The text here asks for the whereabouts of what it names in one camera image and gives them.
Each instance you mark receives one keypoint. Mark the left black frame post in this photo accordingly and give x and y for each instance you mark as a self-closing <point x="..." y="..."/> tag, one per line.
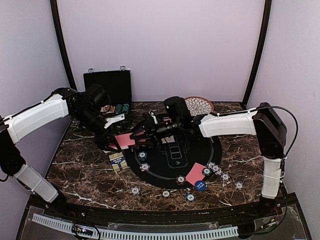
<point x="61" y="43"/>

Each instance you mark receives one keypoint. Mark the gold card box base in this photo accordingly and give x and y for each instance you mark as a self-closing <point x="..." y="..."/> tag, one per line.
<point x="118" y="161"/>

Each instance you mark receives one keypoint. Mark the right black frame post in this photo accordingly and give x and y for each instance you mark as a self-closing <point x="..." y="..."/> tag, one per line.
<point x="258" y="53"/>

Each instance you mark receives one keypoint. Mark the black poker chip case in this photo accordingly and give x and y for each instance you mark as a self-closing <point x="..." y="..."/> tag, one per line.
<point x="116" y="83"/>

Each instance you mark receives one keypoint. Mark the round black poker mat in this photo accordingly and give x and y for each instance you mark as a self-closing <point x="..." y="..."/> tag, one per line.
<point x="167" y="161"/>

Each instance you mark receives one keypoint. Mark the blue white chip stack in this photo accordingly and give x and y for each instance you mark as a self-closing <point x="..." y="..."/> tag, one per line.
<point x="135" y="191"/>

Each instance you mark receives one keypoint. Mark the red card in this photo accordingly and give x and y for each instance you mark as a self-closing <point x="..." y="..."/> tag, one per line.
<point x="195" y="174"/>

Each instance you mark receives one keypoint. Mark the white slotted cable duct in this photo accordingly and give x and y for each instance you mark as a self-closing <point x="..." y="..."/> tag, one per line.
<point x="122" y="231"/>

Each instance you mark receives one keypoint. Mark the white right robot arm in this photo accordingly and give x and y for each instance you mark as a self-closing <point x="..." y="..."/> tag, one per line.
<point x="262" y="122"/>

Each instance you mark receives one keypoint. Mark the red playing card deck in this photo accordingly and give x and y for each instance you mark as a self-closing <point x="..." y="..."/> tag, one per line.
<point x="121" y="142"/>

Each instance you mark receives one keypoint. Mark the black frame post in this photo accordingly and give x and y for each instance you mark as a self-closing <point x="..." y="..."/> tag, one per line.
<point x="258" y="53"/>
<point x="61" y="43"/>

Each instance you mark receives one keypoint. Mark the brown white chip stack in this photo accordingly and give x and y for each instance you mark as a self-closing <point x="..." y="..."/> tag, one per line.
<point x="166" y="194"/>

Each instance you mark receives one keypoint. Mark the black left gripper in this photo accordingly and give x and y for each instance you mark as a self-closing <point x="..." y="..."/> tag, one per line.
<point x="102" y="143"/>

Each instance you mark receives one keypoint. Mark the patterned ceramic plate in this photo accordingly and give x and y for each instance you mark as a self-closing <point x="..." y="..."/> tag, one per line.
<point x="198" y="105"/>

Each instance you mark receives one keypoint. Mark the green chip row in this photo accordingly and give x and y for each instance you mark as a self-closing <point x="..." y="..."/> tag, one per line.
<point x="118" y="108"/>

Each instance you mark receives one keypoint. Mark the teal chip row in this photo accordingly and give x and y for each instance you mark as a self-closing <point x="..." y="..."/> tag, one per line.
<point x="125" y="108"/>

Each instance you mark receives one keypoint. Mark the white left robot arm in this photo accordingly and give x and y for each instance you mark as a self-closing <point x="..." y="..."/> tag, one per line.
<point x="62" y="102"/>

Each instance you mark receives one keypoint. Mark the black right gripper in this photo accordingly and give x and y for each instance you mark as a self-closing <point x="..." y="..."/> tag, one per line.
<point x="148" y="134"/>

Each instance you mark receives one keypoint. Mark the blue small blind button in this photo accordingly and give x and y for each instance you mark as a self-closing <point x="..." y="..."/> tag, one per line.
<point x="200" y="185"/>

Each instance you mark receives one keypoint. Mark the boxed card deck in case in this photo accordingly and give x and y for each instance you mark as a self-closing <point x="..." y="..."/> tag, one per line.
<point x="108" y="109"/>

